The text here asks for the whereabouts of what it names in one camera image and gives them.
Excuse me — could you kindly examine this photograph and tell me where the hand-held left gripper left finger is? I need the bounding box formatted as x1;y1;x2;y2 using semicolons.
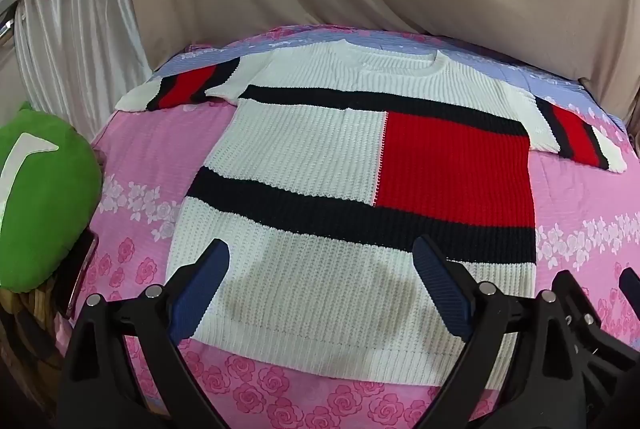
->
57;237;231;429

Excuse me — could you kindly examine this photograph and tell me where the pink floral bedsheet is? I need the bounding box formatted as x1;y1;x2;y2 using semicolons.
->
55;23;640;429

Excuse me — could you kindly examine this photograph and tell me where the green pillow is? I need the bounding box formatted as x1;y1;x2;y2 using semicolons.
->
0;102;104;295

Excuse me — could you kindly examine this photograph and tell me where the white satin curtain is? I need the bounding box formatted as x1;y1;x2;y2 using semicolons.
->
0;0;152;145

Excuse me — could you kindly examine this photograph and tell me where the woven rattan basket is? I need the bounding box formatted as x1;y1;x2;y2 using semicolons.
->
0;279;72;412

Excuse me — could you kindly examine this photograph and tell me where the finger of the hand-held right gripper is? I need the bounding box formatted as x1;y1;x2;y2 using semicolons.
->
552;269;637;411
618;267;640;307

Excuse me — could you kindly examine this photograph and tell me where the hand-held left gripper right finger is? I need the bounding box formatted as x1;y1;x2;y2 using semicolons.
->
412;234;582;429

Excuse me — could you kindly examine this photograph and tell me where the white red navy knit sweater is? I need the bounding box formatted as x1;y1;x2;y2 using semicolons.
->
114;38;628;387

